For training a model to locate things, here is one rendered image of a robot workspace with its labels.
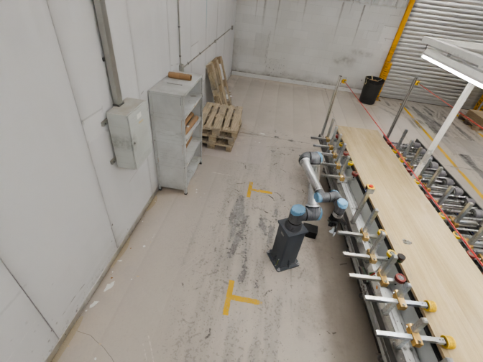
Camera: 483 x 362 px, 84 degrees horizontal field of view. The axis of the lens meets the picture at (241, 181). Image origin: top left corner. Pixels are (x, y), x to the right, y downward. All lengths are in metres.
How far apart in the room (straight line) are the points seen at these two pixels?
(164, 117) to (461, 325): 3.48
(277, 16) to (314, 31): 1.18
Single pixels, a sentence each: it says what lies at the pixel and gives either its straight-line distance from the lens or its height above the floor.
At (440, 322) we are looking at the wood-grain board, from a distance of 2.65.
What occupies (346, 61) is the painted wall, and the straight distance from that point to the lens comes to 9.80.
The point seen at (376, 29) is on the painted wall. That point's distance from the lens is 9.80.
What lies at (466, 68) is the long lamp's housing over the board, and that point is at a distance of 2.76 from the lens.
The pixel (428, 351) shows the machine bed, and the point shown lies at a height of 0.74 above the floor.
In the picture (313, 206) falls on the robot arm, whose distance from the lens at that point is 2.95.
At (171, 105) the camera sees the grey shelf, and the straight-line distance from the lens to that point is 3.51.
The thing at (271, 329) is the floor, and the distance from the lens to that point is 3.07.
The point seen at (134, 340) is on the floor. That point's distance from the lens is 3.04.
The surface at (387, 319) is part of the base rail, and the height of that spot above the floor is 0.70.
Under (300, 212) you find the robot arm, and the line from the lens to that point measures 2.87.
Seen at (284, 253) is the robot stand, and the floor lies 0.30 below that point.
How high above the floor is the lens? 2.77
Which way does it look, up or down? 38 degrees down
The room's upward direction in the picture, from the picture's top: 7 degrees clockwise
